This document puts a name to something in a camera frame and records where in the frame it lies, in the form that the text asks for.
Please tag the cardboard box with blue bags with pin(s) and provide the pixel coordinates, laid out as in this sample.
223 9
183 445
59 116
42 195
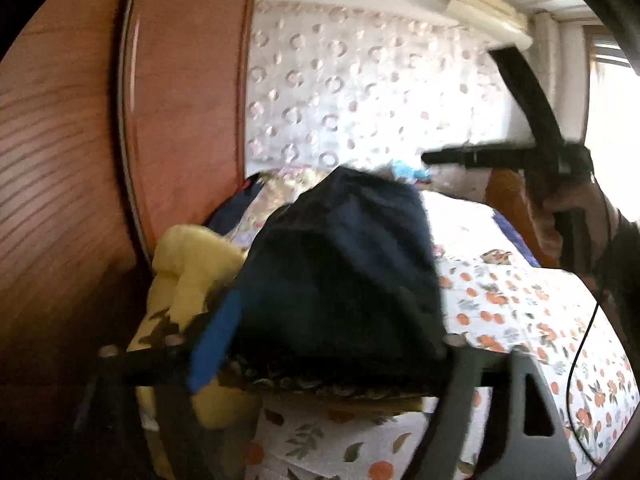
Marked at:
407 170

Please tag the floral quilt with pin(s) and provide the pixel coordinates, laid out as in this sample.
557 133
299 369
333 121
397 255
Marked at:
295 180

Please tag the black circle-patterned garment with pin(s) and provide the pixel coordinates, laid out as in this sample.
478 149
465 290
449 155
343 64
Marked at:
325 386

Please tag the navy blue blanket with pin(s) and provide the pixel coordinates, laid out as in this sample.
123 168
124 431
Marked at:
515 240

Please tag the navy printed t-shirt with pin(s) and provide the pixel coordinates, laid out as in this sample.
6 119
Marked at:
350 260

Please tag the wall air conditioner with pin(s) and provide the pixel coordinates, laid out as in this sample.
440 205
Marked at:
480 10

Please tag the person's right forearm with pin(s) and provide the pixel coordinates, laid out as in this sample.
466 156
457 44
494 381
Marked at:
620 255

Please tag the small patterned pouch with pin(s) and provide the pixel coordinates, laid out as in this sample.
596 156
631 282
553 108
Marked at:
497 256

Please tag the person's right hand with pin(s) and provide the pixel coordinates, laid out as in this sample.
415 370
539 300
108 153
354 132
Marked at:
597 220

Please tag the circle-patterned sheer curtain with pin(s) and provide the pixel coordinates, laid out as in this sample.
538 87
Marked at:
350 85

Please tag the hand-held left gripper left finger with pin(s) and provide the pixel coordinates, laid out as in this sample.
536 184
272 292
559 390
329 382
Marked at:
215 340

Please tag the yellow plush toy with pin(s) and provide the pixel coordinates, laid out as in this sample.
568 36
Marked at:
190 270

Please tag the wooden cabinet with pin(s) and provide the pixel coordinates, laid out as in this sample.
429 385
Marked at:
505 195

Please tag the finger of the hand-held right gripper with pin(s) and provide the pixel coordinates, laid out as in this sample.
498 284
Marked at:
475 156
530 100

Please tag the orange-print bed sheet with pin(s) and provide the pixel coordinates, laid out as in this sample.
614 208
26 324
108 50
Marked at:
500 310

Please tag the white wrapped pipe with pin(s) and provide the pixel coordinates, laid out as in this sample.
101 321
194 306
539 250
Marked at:
547 60

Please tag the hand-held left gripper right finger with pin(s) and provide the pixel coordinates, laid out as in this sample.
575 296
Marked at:
460 385

